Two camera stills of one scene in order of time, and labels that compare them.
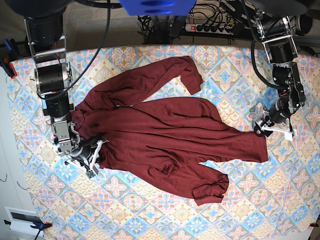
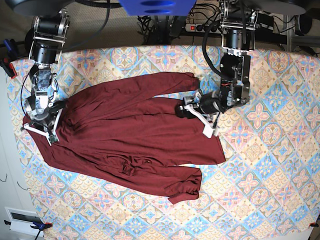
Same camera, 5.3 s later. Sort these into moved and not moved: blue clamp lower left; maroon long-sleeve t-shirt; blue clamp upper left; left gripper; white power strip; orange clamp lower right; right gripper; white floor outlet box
Moved: left gripper; maroon long-sleeve t-shirt; right gripper
Not moved: orange clamp lower right; blue clamp lower left; blue clamp upper left; white power strip; white floor outlet box
